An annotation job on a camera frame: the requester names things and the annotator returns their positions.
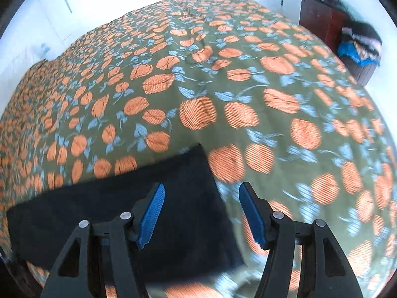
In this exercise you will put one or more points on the white wardrobe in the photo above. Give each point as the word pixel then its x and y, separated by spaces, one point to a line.
pixel 93 0

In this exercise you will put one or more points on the orange-printed green blanket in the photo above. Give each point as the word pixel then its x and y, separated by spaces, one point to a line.
pixel 217 83

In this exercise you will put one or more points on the dark wooden dresser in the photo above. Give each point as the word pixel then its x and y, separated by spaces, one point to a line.
pixel 316 18

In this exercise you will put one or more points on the brown laundry basket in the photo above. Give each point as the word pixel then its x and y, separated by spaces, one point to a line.
pixel 363 73

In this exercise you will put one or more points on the pile of clothes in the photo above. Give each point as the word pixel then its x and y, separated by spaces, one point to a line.
pixel 363 43

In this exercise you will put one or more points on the clothes on dresser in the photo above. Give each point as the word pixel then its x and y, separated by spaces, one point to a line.
pixel 330 0

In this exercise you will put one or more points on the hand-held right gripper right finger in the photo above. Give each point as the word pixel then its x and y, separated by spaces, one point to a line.
pixel 252 215

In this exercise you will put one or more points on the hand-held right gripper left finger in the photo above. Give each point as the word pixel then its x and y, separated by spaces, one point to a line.
pixel 152 215

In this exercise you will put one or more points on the black pants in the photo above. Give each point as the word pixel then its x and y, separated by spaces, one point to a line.
pixel 186 177

